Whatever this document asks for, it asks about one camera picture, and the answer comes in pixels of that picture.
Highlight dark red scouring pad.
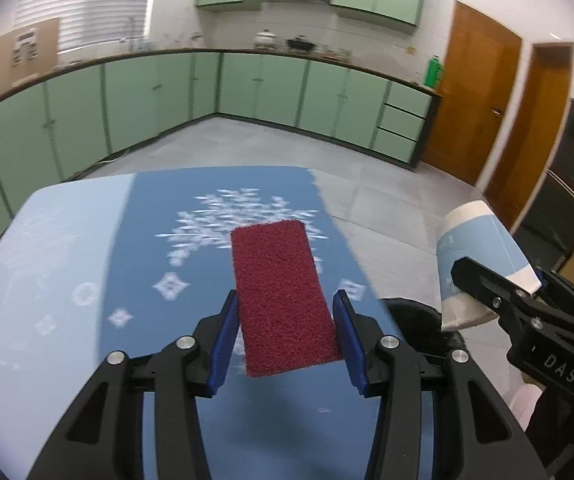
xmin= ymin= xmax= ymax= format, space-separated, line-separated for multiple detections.
xmin=230 ymin=220 xmax=344 ymax=378

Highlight green base cabinets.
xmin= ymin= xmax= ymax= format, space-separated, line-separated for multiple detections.
xmin=0 ymin=50 xmax=440 ymax=273

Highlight black glass cabinet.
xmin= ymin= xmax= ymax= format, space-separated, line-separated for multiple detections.
xmin=512 ymin=97 xmax=574 ymax=271

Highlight plain wooden door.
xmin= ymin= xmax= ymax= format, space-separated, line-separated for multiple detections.
xmin=482 ymin=42 xmax=574 ymax=233

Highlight white window blind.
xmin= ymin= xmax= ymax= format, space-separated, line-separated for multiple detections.
xmin=14 ymin=0 xmax=158 ymax=53

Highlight green thermos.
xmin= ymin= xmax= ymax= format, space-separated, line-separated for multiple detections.
xmin=424 ymin=55 xmax=443 ymax=88

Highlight wooden door with handle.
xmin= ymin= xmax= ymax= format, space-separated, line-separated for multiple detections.
xmin=419 ymin=1 xmax=524 ymax=186

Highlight blue and white paper cup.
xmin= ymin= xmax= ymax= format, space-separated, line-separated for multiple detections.
xmin=436 ymin=200 xmax=543 ymax=332

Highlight cardboard box with white print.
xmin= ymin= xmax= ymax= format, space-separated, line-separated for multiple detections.
xmin=0 ymin=17 xmax=62 ymax=92

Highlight blue printed tablecloth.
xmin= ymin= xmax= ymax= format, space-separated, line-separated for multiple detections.
xmin=0 ymin=167 xmax=438 ymax=480

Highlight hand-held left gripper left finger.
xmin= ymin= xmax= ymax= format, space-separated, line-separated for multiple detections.
xmin=27 ymin=290 xmax=240 ymax=480

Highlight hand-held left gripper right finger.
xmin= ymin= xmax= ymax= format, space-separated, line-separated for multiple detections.
xmin=332 ymin=290 xmax=548 ymax=480

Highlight black lined trash bin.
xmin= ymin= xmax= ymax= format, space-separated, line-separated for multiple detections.
xmin=384 ymin=297 xmax=470 ymax=361

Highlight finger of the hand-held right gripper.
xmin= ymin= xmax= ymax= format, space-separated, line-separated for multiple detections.
xmin=451 ymin=256 xmax=548 ymax=341

